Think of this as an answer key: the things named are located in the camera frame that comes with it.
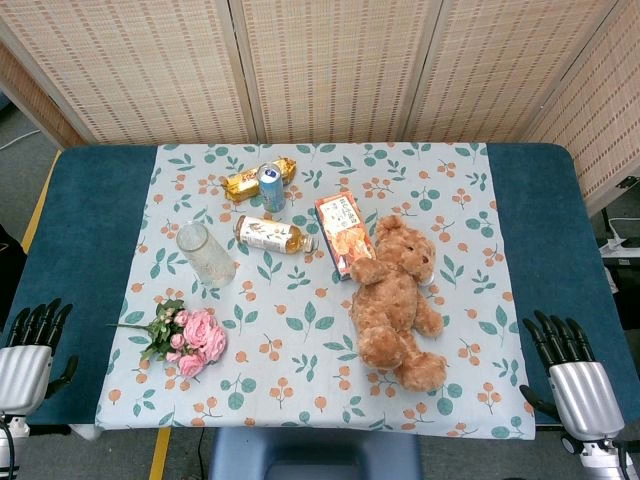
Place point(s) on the amber tea bottle white label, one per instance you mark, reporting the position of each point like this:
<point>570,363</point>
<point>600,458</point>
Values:
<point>265,234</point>

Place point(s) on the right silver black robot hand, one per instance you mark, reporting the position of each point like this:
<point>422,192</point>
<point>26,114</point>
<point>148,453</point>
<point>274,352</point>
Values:
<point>582,395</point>

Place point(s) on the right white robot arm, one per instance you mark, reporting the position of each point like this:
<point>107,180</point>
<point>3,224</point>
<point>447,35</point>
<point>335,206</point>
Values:
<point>602,457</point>

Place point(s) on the light blue drink can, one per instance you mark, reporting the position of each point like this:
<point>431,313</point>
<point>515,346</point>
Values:
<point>272,192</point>

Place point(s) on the woven bamboo screen panel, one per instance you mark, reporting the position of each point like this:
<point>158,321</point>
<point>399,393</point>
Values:
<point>330,65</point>
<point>505,65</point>
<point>30,100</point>
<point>605,115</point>
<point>135,65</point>

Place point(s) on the clear glass vase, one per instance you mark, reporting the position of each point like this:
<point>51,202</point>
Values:
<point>207,257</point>

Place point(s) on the gold foil snack package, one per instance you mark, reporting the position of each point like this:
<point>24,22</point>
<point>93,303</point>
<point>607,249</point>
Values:
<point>240,184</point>

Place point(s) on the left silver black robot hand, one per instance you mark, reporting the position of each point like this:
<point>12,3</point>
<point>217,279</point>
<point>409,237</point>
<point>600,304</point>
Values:
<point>25,372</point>

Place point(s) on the floral leaf print tablecloth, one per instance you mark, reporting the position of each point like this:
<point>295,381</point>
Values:
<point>300,350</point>

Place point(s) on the dark blue table cover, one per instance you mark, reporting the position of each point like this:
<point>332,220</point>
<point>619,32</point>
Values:
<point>85,240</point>

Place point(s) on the pink artificial rose bouquet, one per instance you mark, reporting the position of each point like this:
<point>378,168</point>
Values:
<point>200,335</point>

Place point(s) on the white power strip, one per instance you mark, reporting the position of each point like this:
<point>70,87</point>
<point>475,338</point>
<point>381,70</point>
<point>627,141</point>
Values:
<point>622,248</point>

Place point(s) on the brown teddy bear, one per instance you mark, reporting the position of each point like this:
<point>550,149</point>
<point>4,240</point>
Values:
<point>392,305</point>

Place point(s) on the orange biscuit box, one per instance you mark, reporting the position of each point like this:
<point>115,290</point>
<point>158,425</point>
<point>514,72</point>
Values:
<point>345,235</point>

